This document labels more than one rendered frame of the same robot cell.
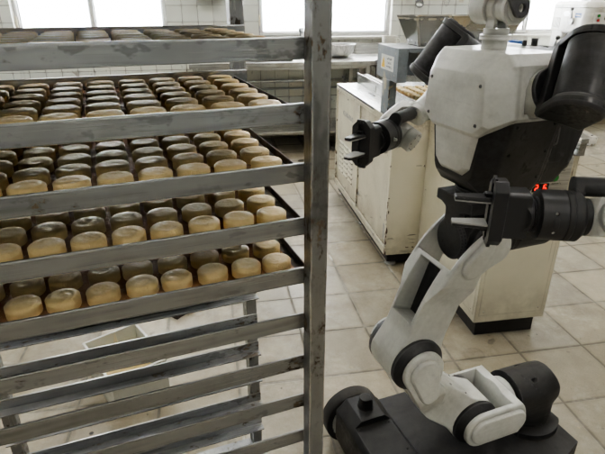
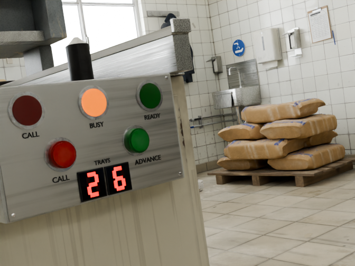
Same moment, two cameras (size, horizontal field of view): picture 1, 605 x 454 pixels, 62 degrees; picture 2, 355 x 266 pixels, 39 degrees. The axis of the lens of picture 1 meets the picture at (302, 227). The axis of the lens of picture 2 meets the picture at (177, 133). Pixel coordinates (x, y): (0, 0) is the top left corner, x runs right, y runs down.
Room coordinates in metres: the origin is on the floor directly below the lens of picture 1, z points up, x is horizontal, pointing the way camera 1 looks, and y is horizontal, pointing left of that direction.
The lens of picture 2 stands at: (1.31, -0.72, 0.79)
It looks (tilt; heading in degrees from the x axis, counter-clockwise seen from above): 3 degrees down; 331
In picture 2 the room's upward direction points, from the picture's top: 8 degrees counter-clockwise
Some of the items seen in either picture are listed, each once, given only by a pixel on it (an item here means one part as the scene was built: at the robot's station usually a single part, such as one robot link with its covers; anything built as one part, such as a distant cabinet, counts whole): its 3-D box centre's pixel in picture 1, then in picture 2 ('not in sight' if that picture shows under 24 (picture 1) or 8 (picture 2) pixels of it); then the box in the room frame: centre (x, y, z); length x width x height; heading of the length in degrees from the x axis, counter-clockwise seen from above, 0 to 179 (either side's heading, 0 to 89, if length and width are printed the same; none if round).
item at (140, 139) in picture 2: not in sight; (136, 140); (1.86, -0.97, 0.76); 0.03 x 0.02 x 0.03; 99
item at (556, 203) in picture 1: (523, 213); not in sight; (0.82, -0.39, 1.04); 0.12 x 0.10 x 0.13; 81
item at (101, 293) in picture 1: (103, 294); not in sight; (0.68, 0.31, 0.96); 0.05 x 0.05 x 0.02
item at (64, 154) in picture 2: not in sight; (61, 154); (1.84, -0.88, 0.76); 0.03 x 0.02 x 0.03; 99
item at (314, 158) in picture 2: not in sight; (308, 156); (4.62, -3.88, 0.19); 0.72 x 0.42 x 0.15; 104
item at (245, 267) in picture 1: (246, 268); not in sight; (0.76, 0.10, 0.96); 0.05 x 0.05 x 0.02
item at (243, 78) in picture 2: not in sight; (239, 85); (5.78, -4.08, 0.93); 0.99 x 0.38 x 1.09; 10
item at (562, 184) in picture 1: (540, 174); (92, 139); (1.87, -0.92, 0.77); 0.24 x 0.04 x 0.14; 99
